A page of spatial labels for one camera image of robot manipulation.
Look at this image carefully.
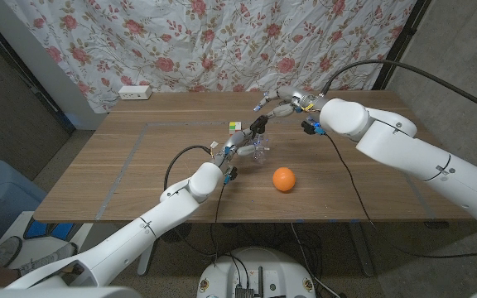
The black backdrop stand pole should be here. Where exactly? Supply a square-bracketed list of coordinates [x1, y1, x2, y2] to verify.
[371, 0, 432, 91]

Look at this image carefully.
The grey table leg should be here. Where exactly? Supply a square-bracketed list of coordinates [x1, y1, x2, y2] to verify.
[348, 221, 375, 277]

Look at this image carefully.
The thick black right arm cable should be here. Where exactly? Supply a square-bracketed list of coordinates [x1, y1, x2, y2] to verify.
[320, 60, 477, 120]

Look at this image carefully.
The orange ball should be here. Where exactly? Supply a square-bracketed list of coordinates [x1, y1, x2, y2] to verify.
[272, 166, 297, 193]

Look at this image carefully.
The white power strip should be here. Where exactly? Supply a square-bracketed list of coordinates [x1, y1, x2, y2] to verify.
[118, 84, 153, 101]

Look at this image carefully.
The white table leg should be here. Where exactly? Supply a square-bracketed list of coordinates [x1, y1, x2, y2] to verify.
[137, 238, 161, 277]

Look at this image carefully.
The grey sneaker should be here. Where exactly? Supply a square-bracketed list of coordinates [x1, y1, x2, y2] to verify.
[17, 243, 78, 276]
[0, 235, 23, 267]

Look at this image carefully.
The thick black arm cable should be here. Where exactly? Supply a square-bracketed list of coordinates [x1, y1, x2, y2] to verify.
[320, 60, 477, 120]
[162, 144, 214, 192]

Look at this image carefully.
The white platform with blue pads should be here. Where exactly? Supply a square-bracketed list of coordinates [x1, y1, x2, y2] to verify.
[0, 210, 94, 275]

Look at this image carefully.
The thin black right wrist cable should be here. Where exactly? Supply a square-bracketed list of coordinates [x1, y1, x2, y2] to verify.
[323, 132, 477, 260]

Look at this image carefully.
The thin black left wrist cable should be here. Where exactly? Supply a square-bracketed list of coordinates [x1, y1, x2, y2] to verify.
[213, 182, 227, 266]

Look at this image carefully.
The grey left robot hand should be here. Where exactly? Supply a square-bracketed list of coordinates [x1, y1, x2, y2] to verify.
[213, 126, 271, 166]

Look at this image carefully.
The black spray trigger top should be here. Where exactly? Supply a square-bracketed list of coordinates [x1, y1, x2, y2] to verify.
[249, 114, 269, 140]

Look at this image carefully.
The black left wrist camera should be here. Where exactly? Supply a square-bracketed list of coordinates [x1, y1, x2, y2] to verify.
[223, 166, 239, 185]

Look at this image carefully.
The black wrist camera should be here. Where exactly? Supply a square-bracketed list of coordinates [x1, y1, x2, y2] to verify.
[223, 166, 239, 185]
[301, 118, 326, 137]

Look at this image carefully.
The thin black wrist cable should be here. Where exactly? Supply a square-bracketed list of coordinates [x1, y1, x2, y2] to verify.
[213, 182, 227, 266]
[323, 132, 477, 260]

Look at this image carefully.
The clear plastic spray bottle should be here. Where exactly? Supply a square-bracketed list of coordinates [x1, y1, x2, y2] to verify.
[251, 134, 271, 166]

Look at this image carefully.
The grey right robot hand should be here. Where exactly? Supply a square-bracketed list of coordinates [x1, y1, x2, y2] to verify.
[253, 85, 326, 121]

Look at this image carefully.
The floral print backdrop cloth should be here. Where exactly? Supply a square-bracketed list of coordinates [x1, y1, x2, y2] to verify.
[4, 0, 417, 115]

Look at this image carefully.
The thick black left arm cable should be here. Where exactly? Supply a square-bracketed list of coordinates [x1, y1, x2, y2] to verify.
[162, 144, 214, 192]

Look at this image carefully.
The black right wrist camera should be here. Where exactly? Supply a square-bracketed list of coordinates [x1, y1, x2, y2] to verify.
[301, 118, 326, 137]

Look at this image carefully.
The white robot torso edge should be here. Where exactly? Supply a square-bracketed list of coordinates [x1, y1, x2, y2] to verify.
[0, 286, 142, 298]

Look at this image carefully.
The grey tape outline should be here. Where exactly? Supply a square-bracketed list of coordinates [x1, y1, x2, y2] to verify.
[97, 119, 436, 220]

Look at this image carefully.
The black wall edge strip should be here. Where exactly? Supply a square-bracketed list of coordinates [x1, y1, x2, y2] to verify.
[0, 10, 77, 136]

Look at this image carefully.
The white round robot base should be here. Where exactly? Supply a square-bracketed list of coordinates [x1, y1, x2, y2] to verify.
[196, 247, 317, 298]

